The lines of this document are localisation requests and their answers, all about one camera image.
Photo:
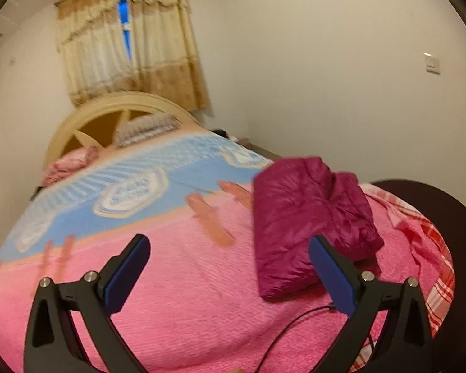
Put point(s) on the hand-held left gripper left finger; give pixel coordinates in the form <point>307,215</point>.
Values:
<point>128,272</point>

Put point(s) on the white wall switch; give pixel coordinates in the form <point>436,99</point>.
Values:
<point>433,63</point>

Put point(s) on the small black object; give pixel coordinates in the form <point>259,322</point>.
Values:
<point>221,132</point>

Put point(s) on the magenta quilted puffer jacket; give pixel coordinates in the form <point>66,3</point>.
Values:
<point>295,221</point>

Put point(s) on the cream arched headboard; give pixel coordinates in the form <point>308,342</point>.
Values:
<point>101,105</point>

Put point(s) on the pink and blue printed blanket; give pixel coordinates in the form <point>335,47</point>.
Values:
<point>198,299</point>

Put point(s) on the window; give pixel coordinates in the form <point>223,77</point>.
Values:
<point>125,19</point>

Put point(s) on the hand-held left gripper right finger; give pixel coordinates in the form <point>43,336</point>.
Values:
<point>332,276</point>

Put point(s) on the dark brown round furniture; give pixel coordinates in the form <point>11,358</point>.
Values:
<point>462,248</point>

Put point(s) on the striped pillow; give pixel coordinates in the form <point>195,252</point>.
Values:
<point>143,128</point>

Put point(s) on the beige patterned curtain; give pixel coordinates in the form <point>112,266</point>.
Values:
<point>93,58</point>
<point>163,46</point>

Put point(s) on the red plaid bed sheet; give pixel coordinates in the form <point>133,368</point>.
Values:
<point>439,291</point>

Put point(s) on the pink floral folded quilt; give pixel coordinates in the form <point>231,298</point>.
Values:
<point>70,163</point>

